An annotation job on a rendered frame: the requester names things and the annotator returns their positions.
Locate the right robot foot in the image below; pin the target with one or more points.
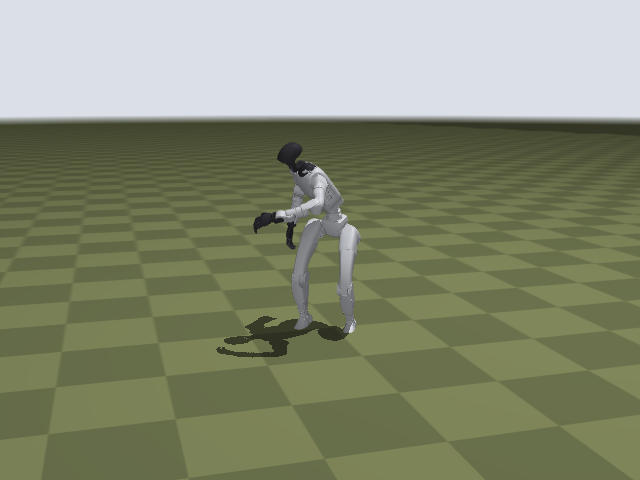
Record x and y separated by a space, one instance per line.
303 322

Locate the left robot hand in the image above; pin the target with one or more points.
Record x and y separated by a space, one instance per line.
265 219

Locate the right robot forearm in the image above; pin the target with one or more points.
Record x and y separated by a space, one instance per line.
296 202

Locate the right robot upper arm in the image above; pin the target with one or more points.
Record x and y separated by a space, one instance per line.
297 189

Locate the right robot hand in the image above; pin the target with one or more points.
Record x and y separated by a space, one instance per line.
289 235

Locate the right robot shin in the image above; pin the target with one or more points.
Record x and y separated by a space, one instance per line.
300 294

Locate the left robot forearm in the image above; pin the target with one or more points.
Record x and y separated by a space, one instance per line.
302 211

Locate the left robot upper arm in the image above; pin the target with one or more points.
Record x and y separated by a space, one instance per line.
319 185

